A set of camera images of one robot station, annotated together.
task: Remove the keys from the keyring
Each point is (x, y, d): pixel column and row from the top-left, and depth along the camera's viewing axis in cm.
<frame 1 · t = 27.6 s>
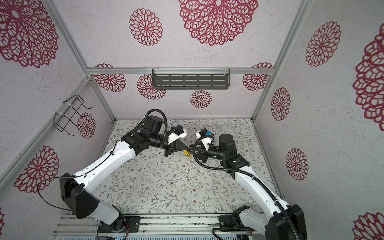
left hand: (184, 149, 71), fingers closed
right hand: (189, 146, 71), fingers open
yellow key tag windowed: (186, 152, 71), point 28 cm above the table

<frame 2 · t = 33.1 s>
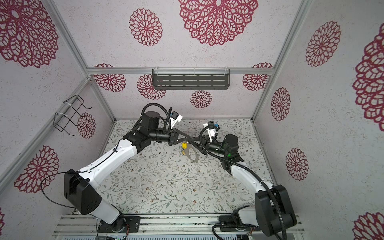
left hand: (187, 139, 71), fingers closed
right hand: (189, 140, 69), fingers closed
yellow key tag windowed: (184, 145, 74), point 27 cm above the table

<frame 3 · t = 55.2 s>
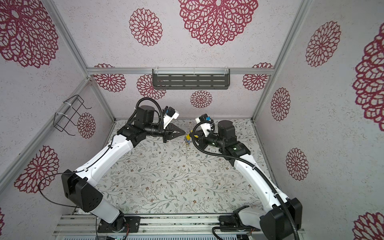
left hand: (182, 134, 71), fingers closed
right hand: (191, 131, 70), fingers closed
yellow key tag windowed: (188, 137, 72), point 32 cm above the table

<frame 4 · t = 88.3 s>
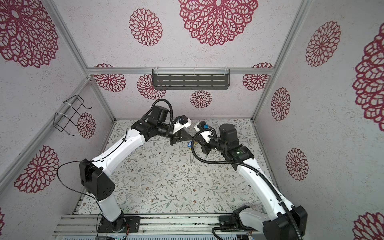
left hand: (189, 139, 73), fingers closed
right hand: (194, 134, 71), fingers closed
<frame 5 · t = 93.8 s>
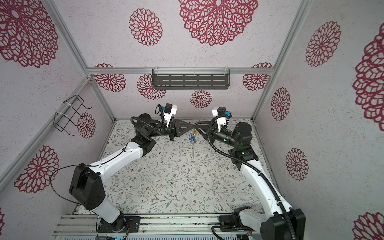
left hand: (191, 127, 64), fingers closed
right hand: (196, 123, 62), fingers open
blue key tag middle: (192, 136, 71), point 32 cm above the table
